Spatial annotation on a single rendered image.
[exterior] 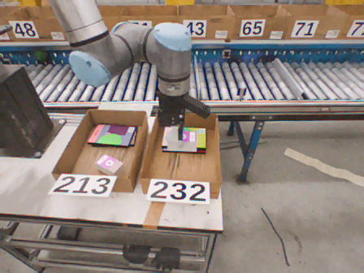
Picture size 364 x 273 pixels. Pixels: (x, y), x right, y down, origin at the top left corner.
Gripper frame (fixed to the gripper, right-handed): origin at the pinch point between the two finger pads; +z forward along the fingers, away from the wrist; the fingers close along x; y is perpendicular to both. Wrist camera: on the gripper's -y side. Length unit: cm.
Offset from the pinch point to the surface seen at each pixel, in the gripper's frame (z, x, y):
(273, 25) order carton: -5, -112, -57
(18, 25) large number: -7, -99, 118
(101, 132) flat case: 14.7, -17.7, 38.5
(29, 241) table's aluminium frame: 50, 19, 69
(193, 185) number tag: 7.6, 13.7, -4.6
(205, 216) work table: 18.2, 18.9, -9.2
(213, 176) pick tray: 17.4, 2.4, -12.4
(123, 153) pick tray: 17.2, -7.9, 26.2
